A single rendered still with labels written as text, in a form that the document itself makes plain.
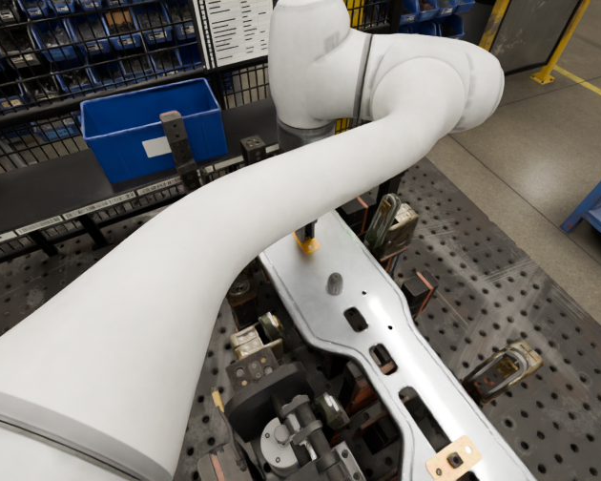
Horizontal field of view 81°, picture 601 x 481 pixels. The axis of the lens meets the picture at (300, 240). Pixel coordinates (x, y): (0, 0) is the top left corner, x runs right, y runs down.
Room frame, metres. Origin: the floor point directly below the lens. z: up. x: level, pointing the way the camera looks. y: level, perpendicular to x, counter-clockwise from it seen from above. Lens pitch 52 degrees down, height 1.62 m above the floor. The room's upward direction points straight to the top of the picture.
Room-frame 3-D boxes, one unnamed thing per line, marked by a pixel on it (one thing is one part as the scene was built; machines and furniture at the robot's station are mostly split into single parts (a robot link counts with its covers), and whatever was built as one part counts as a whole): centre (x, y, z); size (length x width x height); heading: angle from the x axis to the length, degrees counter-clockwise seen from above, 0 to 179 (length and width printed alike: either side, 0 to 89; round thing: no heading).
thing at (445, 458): (0.07, -0.23, 1.01); 0.08 x 0.04 x 0.01; 119
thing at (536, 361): (0.20, -0.36, 0.87); 0.12 x 0.09 x 0.35; 118
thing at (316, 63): (0.47, -0.02, 1.40); 0.13 x 0.11 x 0.16; 76
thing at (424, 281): (0.39, -0.25, 0.84); 0.11 x 0.08 x 0.29; 118
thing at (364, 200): (0.63, -0.14, 0.84); 0.11 x 0.10 x 0.28; 118
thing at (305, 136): (0.48, -0.01, 1.30); 0.09 x 0.09 x 0.06
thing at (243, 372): (0.16, 0.07, 0.91); 0.07 x 0.05 x 0.42; 118
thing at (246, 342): (0.23, 0.08, 0.88); 0.11 x 0.09 x 0.37; 118
